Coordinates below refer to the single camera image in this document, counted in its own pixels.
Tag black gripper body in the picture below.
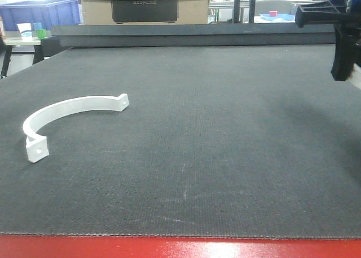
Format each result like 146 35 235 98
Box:
295 0 360 81

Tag white curved PVC pipe clamp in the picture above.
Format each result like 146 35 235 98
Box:
22 93 130 164

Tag pink cube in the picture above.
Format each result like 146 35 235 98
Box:
268 11 278 17

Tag large brown cardboard box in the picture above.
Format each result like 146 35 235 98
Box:
81 0 209 25

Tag blue plastic crate on table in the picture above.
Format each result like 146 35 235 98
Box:
1 0 81 32

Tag blue and green stacked cups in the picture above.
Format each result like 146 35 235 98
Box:
33 22 46 39

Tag white paper cup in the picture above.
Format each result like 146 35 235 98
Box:
17 23 33 41

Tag folding side table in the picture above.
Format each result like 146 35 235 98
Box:
1 37 45 79

